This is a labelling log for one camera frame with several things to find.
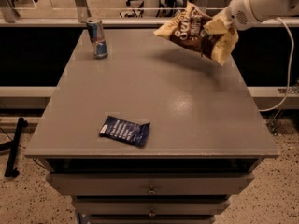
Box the middle drawer with knob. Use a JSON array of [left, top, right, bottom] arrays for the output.
[[72, 198, 230, 216]]

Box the black office chair base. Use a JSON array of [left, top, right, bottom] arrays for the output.
[[120, 0, 185, 18]]

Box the metal railing frame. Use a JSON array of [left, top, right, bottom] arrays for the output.
[[0, 0, 299, 28]]

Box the blue snack packet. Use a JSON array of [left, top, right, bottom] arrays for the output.
[[99, 116, 150, 147]]

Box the top drawer with knob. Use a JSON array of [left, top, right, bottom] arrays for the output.
[[46, 173, 254, 196]]

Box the black stand leg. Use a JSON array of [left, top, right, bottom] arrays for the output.
[[5, 118, 28, 178]]

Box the drawer with knob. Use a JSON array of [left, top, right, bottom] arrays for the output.
[[46, 173, 254, 196], [72, 198, 230, 216]]

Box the white cable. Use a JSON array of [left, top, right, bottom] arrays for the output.
[[258, 16, 296, 113]]

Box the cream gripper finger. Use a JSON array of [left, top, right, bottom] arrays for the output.
[[204, 17, 234, 35]]

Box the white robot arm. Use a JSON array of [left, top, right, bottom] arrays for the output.
[[204, 0, 299, 35]]

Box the grey drawer cabinet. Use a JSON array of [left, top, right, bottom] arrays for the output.
[[26, 29, 278, 224]]

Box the redbull can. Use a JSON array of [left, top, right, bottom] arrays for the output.
[[86, 17, 108, 59]]

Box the brown chip bag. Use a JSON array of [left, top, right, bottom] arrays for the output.
[[154, 2, 238, 65]]

